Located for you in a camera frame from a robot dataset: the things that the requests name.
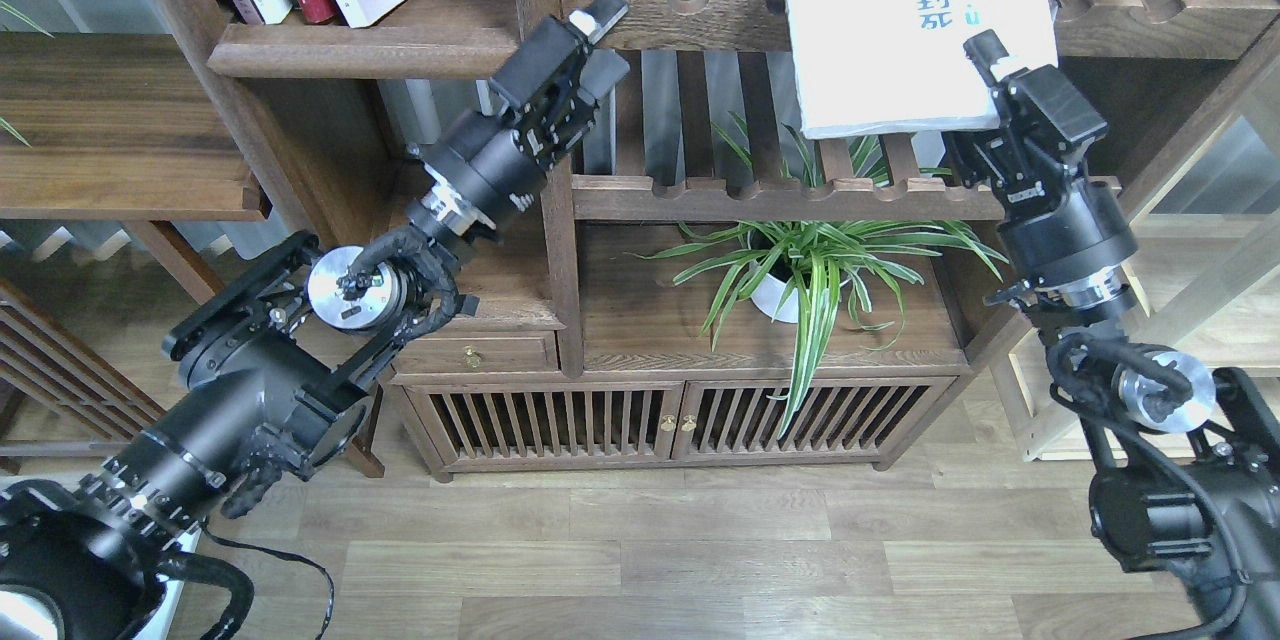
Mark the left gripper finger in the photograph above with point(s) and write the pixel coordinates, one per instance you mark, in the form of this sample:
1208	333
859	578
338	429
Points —
543	75
602	72

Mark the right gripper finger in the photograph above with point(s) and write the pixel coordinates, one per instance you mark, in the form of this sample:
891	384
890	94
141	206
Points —
1042	116

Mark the small wooden drawer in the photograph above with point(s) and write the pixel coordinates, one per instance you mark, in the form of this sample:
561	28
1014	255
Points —
444	353

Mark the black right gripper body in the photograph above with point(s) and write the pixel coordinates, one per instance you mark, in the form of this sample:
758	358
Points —
1063	232

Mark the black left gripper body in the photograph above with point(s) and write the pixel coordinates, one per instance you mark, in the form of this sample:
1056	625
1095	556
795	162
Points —
489	169

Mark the dark wooden bookshelf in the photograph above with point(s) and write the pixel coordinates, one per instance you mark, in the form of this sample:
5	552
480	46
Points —
698	142

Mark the right slatted cabinet door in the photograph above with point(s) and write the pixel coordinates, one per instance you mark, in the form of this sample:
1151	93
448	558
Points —
866	419

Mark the slatted cabinet door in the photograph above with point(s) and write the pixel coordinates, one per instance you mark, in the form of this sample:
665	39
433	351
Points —
582	426
866	419

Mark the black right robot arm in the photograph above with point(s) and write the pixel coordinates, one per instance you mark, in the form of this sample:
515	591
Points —
1185	457

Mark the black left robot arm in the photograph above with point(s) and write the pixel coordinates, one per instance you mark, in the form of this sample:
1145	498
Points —
280	368

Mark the white plant pot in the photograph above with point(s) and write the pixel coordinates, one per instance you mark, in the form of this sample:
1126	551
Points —
771	275

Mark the light wooden rack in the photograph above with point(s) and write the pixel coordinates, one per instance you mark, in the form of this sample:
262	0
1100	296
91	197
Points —
1206	270

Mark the left slatted cabinet door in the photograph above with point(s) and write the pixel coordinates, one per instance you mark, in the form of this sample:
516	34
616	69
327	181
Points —
582	426

